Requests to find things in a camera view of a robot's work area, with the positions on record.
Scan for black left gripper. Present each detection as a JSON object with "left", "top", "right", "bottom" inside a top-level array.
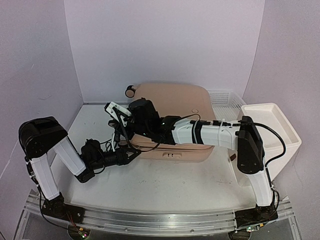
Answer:
[{"left": 90, "top": 146, "right": 141, "bottom": 170}]

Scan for beige hard-shell suitcase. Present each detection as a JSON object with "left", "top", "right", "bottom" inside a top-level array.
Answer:
[{"left": 109, "top": 82, "right": 218, "bottom": 162}]

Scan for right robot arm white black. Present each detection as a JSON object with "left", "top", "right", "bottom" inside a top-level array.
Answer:
[{"left": 112, "top": 98, "right": 276, "bottom": 222}]

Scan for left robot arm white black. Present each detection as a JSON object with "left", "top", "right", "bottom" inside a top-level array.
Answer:
[{"left": 18, "top": 116, "right": 141, "bottom": 219}]

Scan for white perforated plastic basket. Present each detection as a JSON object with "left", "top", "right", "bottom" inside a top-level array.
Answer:
[{"left": 208, "top": 90, "right": 246, "bottom": 122}]

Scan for white plastic storage bin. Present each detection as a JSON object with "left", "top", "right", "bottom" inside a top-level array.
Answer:
[{"left": 231, "top": 102, "right": 303, "bottom": 187}]

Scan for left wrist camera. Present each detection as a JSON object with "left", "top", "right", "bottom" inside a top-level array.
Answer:
[{"left": 111, "top": 130, "right": 121, "bottom": 152}]

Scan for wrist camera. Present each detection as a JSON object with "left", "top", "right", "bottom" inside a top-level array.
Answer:
[
  {"left": 104, "top": 101, "right": 132, "bottom": 126},
  {"left": 111, "top": 130, "right": 121, "bottom": 152}
]

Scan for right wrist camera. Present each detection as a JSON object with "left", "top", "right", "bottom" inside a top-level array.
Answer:
[{"left": 104, "top": 101, "right": 132, "bottom": 126}]

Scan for aluminium front rail base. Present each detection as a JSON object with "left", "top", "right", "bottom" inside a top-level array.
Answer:
[{"left": 14, "top": 194, "right": 301, "bottom": 240}]

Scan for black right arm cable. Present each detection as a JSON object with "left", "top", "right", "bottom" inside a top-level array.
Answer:
[{"left": 112, "top": 113, "right": 287, "bottom": 168}]

